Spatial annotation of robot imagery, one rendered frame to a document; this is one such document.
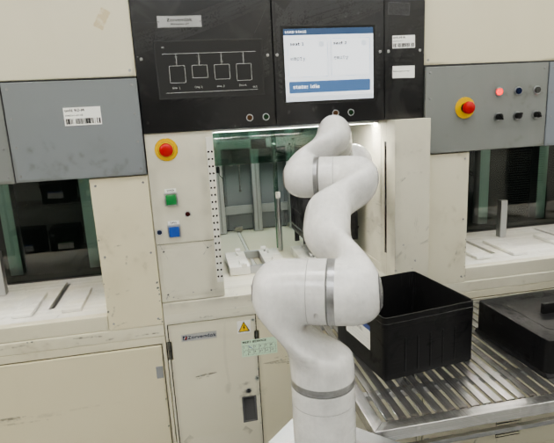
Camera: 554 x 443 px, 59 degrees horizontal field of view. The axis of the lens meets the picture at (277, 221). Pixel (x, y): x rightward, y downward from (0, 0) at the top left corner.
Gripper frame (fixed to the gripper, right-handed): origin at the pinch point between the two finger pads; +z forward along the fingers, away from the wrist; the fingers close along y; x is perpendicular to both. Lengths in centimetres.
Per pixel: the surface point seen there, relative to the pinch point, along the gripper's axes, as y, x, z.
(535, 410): 24, -47, -92
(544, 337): 33, -35, -82
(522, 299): 45, -35, -58
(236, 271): -35.7, -32.9, -10.6
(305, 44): -12, 42, -31
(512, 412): 17, -46, -92
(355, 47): 3, 41, -31
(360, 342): -8, -40, -62
